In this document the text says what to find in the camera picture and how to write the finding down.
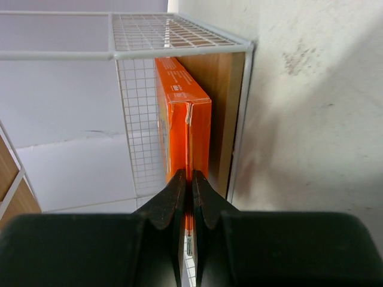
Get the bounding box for white wire wooden shelf rack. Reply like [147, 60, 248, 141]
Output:
[0, 11, 255, 287]

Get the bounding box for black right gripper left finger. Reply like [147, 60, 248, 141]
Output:
[1, 170, 187, 286]

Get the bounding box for orange Gillette Fusion5 box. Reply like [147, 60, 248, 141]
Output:
[154, 57, 213, 267]

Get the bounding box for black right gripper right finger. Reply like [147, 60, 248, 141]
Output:
[192, 171, 382, 286]

